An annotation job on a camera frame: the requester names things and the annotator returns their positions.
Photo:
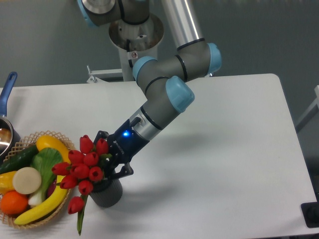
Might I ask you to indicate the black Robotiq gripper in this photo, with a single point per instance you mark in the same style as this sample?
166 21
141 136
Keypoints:
124 143

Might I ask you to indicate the red tulip bouquet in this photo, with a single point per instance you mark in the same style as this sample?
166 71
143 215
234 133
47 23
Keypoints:
84 171

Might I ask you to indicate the dark grey ribbed vase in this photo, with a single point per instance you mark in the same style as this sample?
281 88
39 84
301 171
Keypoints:
107 193

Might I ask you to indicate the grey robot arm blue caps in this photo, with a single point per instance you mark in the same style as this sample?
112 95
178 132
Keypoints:
164 83

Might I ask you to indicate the yellow banana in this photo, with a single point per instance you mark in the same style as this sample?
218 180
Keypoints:
43 209

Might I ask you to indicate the green bok choy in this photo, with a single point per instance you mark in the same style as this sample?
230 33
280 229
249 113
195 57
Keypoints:
43 163

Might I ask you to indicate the yellow lemon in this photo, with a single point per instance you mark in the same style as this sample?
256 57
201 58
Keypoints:
47 141

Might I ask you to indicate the purple red vegetable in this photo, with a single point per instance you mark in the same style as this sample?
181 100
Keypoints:
51 189

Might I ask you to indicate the woven wicker basket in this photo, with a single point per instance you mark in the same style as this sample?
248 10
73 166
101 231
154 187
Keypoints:
26 142

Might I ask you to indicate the beige round disc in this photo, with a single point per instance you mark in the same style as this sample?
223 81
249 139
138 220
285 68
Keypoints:
26 180

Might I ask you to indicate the dark green cucumber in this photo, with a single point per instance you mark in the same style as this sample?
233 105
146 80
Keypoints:
20 160

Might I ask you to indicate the yellow bell pepper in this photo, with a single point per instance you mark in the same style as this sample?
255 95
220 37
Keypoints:
6 184

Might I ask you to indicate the orange fruit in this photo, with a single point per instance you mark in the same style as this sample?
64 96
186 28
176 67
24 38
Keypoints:
13 203

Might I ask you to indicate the black device at table edge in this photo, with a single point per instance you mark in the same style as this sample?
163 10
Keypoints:
311 214

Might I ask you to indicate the blue handled saucepan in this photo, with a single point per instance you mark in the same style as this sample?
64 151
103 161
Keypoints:
8 135

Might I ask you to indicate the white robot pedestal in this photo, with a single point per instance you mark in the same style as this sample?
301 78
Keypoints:
133 42

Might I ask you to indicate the white frame at right edge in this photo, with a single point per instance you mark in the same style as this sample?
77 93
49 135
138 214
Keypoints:
309 113

